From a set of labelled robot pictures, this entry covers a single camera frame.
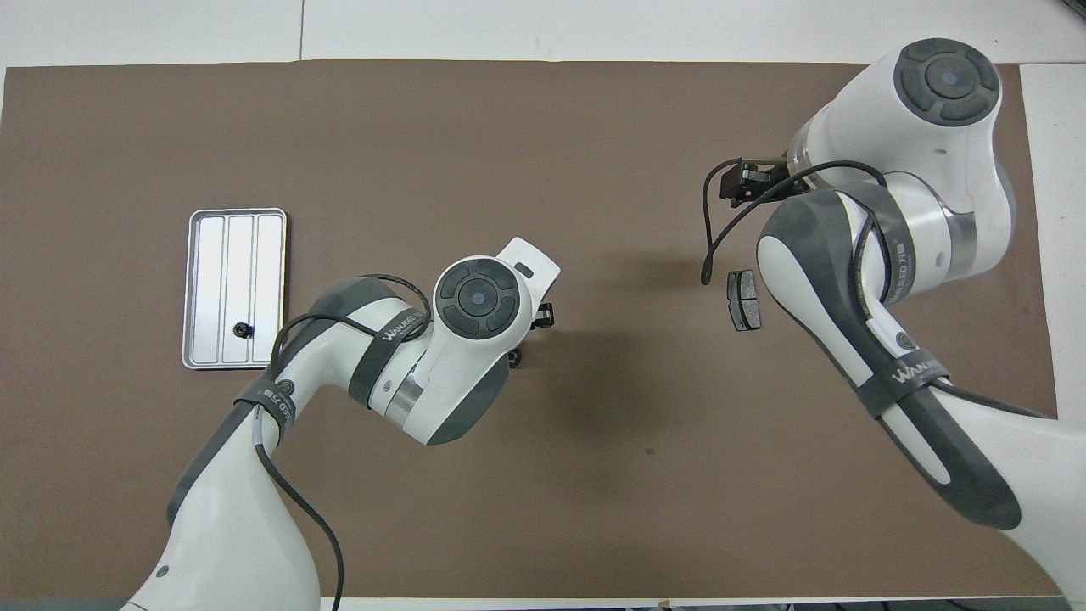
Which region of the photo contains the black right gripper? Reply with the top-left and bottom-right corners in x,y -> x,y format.
719,157 -> 794,207

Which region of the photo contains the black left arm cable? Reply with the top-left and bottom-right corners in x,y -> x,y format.
253,273 -> 434,611

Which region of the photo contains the brown table mat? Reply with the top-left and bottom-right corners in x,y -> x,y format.
0,59 -> 1061,599

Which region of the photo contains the silver metal tray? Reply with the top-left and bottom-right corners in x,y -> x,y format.
182,208 -> 288,370

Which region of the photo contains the dark rectangular brake pad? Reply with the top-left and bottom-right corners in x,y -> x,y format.
727,270 -> 763,332

